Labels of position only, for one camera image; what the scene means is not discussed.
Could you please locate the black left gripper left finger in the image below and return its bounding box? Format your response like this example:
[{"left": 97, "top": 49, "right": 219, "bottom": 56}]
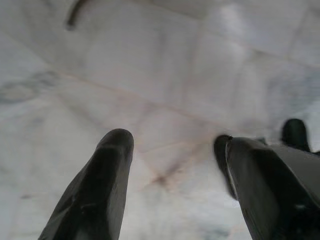
[{"left": 37, "top": 128, "right": 135, "bottom": 240}]

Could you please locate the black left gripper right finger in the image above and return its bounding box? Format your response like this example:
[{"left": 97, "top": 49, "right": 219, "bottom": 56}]
[{"left": 213, "top": 134, "right": 320, "bottom": 240}]

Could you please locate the black robot foot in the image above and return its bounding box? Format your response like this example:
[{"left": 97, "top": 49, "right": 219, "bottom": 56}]
[{"left": 281, "top": 118, "right": 312, "bottom": 153}]

